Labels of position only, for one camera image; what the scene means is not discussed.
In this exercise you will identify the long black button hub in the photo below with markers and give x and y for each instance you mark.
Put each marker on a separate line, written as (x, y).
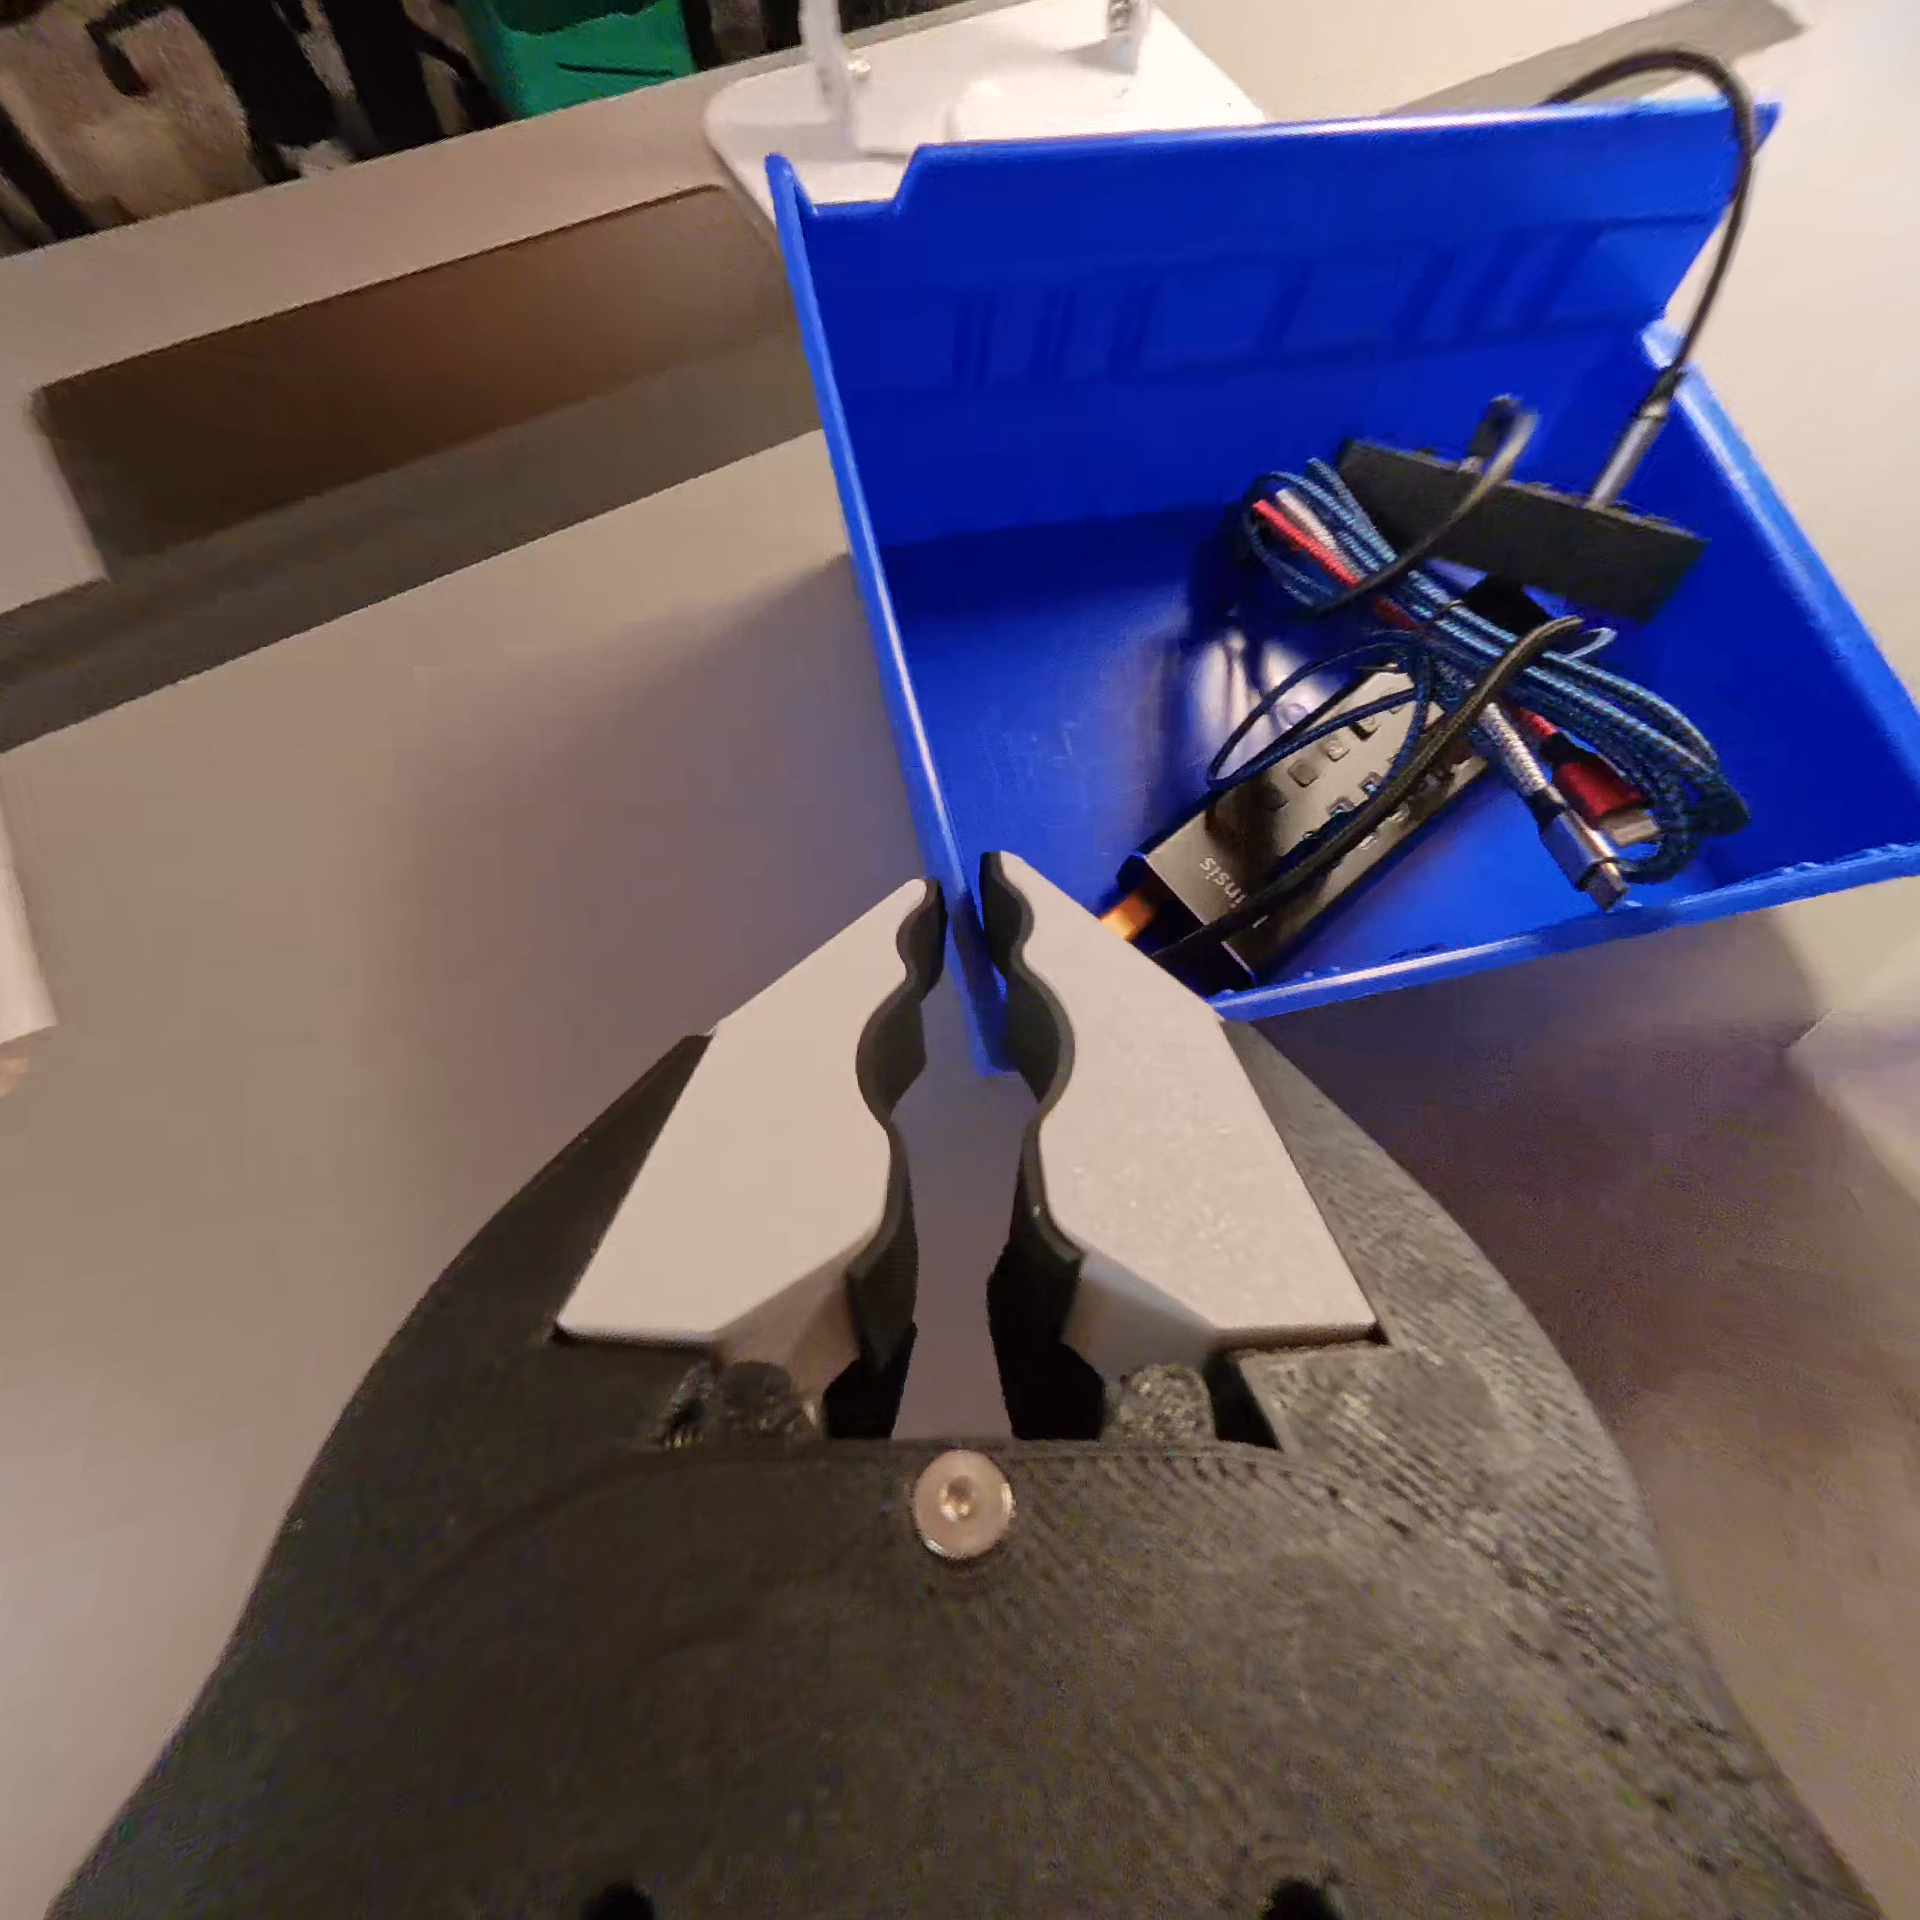
(1245, 863)

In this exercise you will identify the blue plastic bin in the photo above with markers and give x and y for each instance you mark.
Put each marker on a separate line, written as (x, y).
(1079, 452)

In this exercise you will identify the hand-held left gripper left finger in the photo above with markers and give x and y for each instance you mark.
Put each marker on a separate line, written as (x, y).
(734, 1186)

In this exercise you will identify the green plastic bin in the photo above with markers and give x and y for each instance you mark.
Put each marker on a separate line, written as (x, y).
(587, 53)

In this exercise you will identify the white document stand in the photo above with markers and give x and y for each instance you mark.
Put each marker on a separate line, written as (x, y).
(1051, 106)

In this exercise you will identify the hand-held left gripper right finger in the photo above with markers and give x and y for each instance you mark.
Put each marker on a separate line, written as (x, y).
(1184, 1172)

